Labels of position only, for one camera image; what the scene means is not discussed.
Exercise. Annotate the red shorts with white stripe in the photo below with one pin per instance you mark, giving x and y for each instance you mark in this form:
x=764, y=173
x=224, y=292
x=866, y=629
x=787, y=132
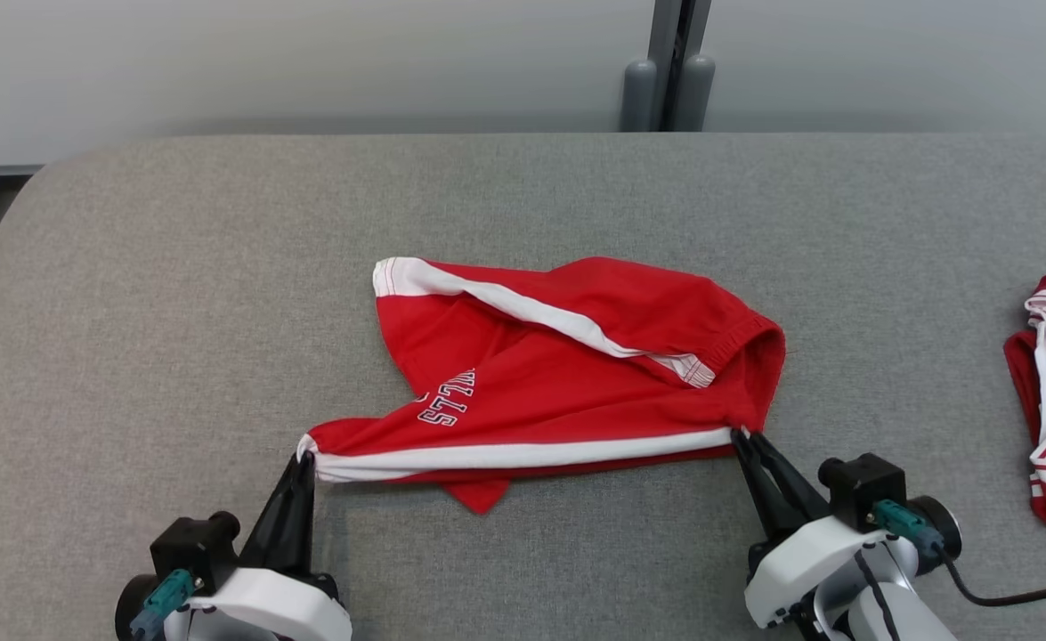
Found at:
x=558, y=383

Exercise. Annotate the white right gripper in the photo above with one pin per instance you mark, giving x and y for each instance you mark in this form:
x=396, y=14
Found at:
x=807, y=561

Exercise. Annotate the grey partition post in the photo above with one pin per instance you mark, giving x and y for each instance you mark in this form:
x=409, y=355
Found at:
x=665, y=44

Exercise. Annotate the teal camera connector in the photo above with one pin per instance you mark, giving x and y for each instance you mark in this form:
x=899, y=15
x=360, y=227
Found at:
x=162, y=601
x=905, y=525

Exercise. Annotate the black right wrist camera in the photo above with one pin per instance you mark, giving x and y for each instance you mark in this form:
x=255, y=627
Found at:
x=861, y=490

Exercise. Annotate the teal right camera connector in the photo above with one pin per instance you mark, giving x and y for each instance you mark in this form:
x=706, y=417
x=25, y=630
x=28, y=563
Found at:
x=905, y=525

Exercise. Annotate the grey cylindrical post foot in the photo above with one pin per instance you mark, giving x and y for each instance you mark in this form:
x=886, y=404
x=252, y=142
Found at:
x=695, y=93
x=638, y=98

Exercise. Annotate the teal left camera connector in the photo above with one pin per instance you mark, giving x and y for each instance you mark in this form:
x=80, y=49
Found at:
x=162, y=601

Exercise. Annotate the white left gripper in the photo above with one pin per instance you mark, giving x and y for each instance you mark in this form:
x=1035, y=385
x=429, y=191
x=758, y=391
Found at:
x=273, y=610

